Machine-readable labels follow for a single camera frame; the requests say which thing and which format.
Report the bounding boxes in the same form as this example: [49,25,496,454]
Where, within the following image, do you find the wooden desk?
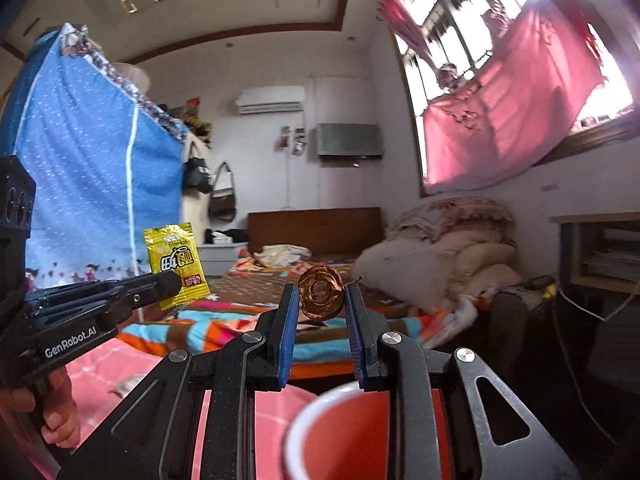
[550,212,640,301]

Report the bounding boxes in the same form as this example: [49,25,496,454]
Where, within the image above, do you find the beige pillow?
[352,240,451,311]

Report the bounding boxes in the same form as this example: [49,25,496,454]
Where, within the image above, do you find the colourful striped blanket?
[120,255,451,381]

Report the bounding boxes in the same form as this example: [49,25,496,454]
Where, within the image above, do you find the pink curtain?
[382,0,631,186]

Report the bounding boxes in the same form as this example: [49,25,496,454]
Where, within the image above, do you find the cream cabinet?
[180,135,216,281]

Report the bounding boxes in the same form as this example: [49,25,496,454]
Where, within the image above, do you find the brown wooden headboard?
[248,207,383,261]

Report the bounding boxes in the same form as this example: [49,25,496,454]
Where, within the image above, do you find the small hanging wall items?
[276,127,307,156]

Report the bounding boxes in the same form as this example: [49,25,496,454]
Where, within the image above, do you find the white air conditioner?
[236,86,306,115]

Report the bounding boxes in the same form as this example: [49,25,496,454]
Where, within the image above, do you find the person's left hand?
[0,365,82,450]

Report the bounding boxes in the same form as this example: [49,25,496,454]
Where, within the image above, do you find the red cup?
[285,381,448,480]

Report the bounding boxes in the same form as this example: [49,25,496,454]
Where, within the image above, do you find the stack of papers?
[582,230,640,281]

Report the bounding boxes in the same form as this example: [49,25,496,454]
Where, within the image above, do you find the colourful items on cabinet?
[165,97,213,136]

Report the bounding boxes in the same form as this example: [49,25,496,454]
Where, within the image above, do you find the white cable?
[552,280,640,322]

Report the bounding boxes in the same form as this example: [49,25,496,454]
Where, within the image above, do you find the beige folded quilt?
[445,232,523,306]

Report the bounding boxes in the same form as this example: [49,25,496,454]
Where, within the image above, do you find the cream crumpled cloth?
[255,245,311,267]

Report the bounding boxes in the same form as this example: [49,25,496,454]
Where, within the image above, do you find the black hanging bag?
[182,142,215,196]

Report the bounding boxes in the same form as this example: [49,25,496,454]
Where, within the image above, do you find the pink frilled quilt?
[385,197,516,246]

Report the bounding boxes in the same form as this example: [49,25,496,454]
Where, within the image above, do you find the dark cloth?
[205,228,249,245]

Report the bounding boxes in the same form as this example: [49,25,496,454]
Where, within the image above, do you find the blue printed fabric wardrobe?
[0,25,191,311]

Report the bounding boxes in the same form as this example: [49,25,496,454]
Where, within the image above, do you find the yellow snack packet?
[143,222,211,311]

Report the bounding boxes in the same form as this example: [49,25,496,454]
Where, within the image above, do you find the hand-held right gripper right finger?
[344,284,583,480]

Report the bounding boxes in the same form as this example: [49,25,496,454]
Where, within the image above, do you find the white round basin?
[112,62,151,93]

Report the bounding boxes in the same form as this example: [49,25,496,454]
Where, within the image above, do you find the grey shoulder bag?
[208,162,237,221]

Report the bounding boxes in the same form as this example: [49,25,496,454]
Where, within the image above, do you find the white nightstand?
[202,242,248,276]

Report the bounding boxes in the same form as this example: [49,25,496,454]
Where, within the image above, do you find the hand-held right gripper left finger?
[42,282,301,480]

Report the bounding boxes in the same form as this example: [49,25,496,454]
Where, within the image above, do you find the grey covered wall box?
[316,123,383,158]

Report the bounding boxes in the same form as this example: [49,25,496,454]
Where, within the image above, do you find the window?
[390,0,640,198]

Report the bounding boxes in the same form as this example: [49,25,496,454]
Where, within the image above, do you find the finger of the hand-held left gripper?
[25,271,184,323]

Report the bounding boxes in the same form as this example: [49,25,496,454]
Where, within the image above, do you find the brown patterned bedsheet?
[220,260,361,313]

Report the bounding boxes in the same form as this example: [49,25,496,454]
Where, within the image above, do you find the brown round snack piece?
[299,263,363,322]

